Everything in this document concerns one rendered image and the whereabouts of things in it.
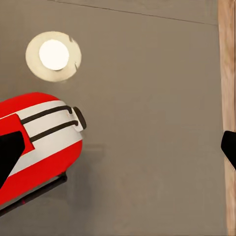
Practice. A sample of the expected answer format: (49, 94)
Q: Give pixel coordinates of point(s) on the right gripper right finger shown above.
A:
(228, 145)

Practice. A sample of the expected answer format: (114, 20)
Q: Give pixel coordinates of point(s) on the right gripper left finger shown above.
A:
(11, 148)

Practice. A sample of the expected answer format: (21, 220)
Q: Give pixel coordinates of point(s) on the radio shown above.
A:
(53, 142)

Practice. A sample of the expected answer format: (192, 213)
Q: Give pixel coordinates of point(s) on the coffee table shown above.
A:
(146, 76)

